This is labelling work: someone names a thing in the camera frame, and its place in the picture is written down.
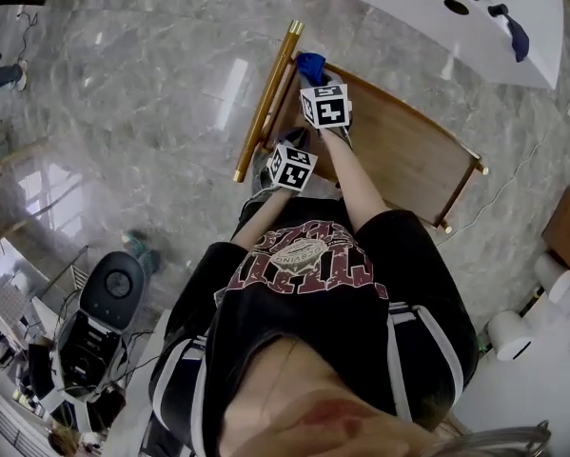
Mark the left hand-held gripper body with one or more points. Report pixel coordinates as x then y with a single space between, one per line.
291 169

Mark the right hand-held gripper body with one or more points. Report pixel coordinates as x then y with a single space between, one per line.
327 110

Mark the blue cloth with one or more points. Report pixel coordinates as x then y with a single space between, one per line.
310 65

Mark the person's left forearm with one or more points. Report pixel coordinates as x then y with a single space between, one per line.
261 217

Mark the person's right forearm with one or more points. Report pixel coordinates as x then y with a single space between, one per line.
356 184

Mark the white bathtub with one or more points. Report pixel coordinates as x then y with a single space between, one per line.
408 22

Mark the person's black printed shirt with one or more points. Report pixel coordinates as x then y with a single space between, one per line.
313 322

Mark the gray rounded appliance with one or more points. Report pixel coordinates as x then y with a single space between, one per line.
108 293

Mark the person's neck and chin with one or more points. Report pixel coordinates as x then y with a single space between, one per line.
284 398

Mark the white round bin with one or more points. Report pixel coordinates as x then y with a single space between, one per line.
563 281
510 336

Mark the person's clear-framed glasses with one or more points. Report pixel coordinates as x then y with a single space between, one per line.
536 433

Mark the metal rail rack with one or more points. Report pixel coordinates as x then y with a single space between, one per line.
70 269

